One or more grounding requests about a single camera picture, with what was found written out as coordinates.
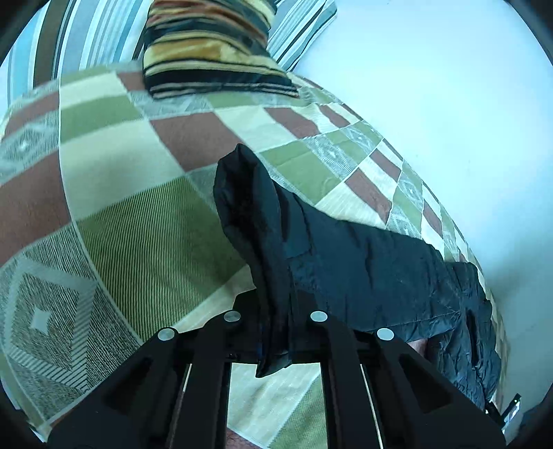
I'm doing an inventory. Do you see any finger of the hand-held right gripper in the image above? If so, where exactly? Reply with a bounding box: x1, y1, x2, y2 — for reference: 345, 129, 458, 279
486, 392, 525, 432

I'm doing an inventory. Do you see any black puffer jacket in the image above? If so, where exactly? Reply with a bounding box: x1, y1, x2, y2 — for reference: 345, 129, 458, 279
213, 143, 503, 411

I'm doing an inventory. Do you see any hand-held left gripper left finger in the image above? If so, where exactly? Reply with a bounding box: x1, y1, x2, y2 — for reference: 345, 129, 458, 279
47, 310, 261, 449

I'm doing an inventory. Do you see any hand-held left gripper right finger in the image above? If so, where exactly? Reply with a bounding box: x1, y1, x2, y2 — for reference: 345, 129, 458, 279
295, 309, 507, 449

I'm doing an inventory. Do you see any blue white striped pillow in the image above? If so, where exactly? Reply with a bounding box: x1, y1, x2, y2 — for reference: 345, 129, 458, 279
6, 0, 338, 101

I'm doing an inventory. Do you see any yellow black striped folded blanket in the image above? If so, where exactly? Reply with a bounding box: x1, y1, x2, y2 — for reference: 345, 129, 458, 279
142, 0, 300, 99

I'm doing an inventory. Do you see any checkered green brown bed sheet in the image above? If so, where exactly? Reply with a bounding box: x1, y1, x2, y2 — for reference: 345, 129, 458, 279
0, 60, 509, 449

